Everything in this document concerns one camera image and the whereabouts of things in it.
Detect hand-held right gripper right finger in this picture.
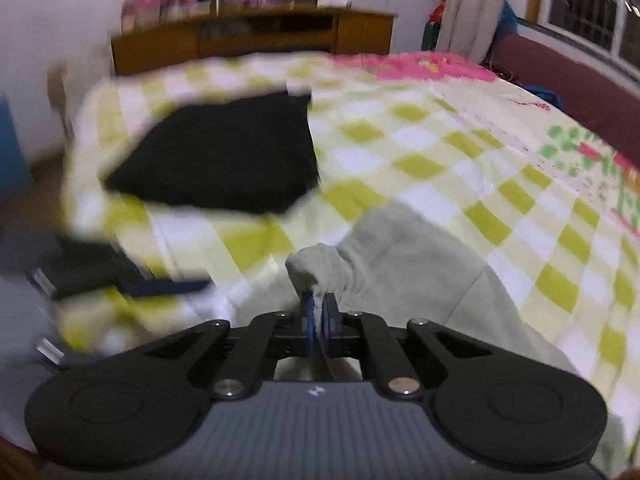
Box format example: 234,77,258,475
321,292,496,401

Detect grey pants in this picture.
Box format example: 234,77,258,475
230,200,626,480

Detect maroon sofa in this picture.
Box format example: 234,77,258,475
481,32,640,150

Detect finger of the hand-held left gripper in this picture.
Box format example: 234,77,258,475
120,277,212,299

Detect blue cloth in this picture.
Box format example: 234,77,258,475
499,1,524,45

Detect yellow checkered bed sheet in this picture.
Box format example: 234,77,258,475
47,52,640,461

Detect beige curtain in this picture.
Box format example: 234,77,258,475
446,0,527,64

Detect black folded garment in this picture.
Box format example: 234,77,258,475
102,91,322,216

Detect window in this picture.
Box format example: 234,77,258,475
536,0,640,70

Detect green and red bag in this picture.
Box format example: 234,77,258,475
421,0,452,52

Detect wooden cabinet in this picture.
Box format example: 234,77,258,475
110,6,399,77

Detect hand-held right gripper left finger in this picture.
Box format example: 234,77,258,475
136,292,318,401

